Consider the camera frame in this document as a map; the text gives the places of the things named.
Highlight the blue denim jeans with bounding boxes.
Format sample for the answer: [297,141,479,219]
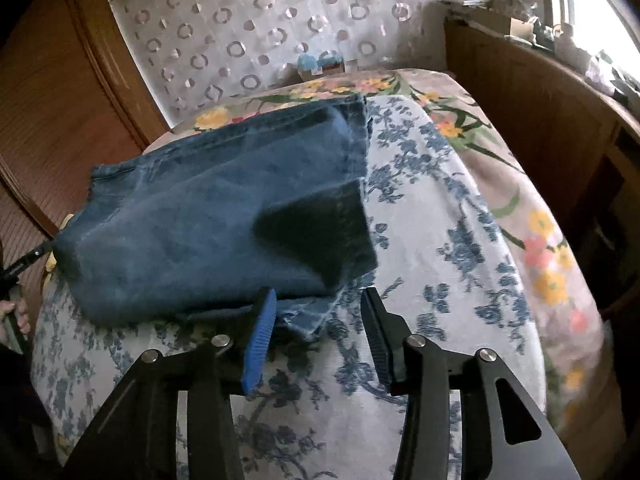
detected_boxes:
[54,94,378,337]

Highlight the left hand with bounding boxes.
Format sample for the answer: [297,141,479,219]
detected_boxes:
[0,299,30,346]

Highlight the yellow plush toy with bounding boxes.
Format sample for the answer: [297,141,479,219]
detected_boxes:
[44,212,75,274]

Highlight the blue floral white quilt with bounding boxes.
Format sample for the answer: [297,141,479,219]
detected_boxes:
[30,94,548,480]

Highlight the colourful floral bed sheet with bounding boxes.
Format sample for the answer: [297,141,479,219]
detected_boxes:
[150,70,611,439]

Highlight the brown wooden wardrobe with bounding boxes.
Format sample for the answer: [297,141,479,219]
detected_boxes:
[1,0,168,266]

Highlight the long wooden sideboard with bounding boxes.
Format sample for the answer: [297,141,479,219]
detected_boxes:
[445,18,639,318]

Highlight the circle patterned padded headboard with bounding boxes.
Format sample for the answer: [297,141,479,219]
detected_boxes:
[112,0,425,125]

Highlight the blue tissue box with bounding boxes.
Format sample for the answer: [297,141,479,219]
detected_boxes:
[284,50,357,82]

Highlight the cardboard box on sideboard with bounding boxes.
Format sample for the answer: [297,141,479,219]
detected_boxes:
[466,8,539,42]

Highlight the bright window with frame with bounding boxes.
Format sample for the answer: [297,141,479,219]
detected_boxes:
[544,0,639,73]

